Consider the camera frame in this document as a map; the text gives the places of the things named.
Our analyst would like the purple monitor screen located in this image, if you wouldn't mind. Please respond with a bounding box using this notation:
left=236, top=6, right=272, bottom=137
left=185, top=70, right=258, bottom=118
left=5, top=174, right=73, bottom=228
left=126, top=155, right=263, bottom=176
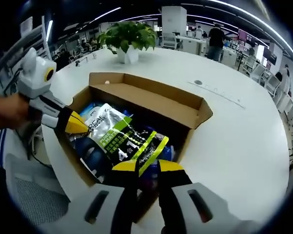
left=263, top=47, right=278, bottom=65
left=238, top=28, right=256, bottom=46

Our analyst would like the potted green plant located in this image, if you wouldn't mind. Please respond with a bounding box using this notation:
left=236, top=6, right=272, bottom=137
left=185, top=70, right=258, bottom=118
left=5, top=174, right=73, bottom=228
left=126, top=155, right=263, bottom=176
left=97, top=21, right=158, bottom=64

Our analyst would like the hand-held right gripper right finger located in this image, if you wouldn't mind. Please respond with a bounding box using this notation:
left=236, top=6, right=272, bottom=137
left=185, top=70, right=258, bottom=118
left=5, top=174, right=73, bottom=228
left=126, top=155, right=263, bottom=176
left=157, top=159, right=237, bottom=234

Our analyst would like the grey mesh office chair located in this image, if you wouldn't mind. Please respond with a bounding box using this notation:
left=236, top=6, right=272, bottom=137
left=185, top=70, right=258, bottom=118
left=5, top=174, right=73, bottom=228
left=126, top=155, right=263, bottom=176
left=4, top=153, right=71, bottom=227

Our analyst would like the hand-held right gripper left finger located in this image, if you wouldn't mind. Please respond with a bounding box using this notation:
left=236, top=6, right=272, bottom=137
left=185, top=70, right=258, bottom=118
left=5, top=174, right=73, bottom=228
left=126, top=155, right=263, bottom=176
left=63, top=159, right=138, bottom=234

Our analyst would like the silver green black pouch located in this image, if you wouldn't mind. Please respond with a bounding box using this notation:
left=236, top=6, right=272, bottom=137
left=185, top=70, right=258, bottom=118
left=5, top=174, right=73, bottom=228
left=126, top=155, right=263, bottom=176
left=84, top=103, right=169, bottom=176

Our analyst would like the person's left hand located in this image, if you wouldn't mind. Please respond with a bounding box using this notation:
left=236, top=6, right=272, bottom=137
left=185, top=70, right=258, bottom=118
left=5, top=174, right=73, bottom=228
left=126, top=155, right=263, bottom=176
left=0, top=93, right=31, bottom=131

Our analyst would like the brown cardboard shoe box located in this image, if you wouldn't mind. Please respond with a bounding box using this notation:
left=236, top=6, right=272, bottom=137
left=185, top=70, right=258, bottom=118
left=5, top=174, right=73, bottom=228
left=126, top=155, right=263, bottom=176
left=54, top=72, right=213, bottom=224

